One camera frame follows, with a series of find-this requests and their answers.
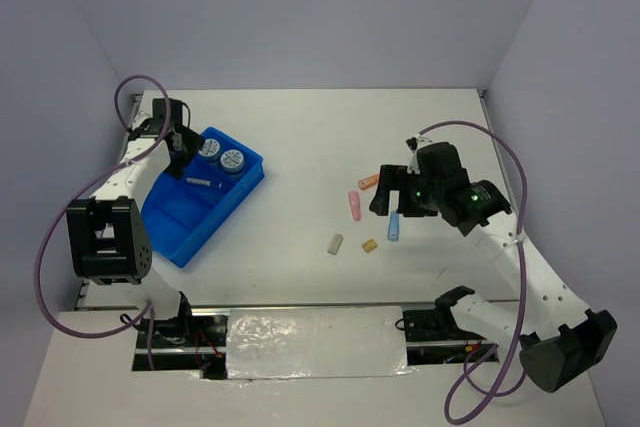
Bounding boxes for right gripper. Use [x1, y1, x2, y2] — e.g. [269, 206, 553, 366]
[369, 163, 442, 216]

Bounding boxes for blue cleaning gel jar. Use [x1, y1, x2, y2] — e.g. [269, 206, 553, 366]
[197, 138, 222, 164]

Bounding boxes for light blue correction tape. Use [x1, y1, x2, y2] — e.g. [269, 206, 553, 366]
[387, 211, 400, 242]

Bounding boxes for blue white whiteboard marker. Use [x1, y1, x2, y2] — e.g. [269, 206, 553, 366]
[184, 177, 223, 189]

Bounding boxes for small tan eraser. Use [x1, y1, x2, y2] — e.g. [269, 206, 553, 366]
[362, 239, 377, 253]

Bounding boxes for grey eraser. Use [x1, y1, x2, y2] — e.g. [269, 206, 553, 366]
[327, 234, 344, 255]

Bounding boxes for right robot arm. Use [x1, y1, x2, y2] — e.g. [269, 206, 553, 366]
[369, 136, 618, 393]

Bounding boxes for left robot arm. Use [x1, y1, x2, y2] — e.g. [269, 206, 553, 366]
[66, 98, 204, 346]

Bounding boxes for orange correction tape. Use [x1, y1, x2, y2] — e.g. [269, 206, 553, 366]
[357, 174, 379, 190]

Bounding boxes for pink correction tape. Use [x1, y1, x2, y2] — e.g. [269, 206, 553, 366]
[348, 191, 361, 221]

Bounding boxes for blue plastic divided tray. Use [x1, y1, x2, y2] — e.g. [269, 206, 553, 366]
[141, 127, 264, 268]

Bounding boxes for silver foil sheet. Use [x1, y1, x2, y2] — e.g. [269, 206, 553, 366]
[226, 306, 411, 380]

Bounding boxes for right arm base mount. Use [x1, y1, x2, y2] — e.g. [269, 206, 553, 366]
[395, 307, 493, 366]

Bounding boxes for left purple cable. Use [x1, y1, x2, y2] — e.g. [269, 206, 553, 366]
[33, 74, 166, 371]

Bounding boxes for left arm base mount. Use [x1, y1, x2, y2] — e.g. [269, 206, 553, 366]
[131, 310, 228, 380]

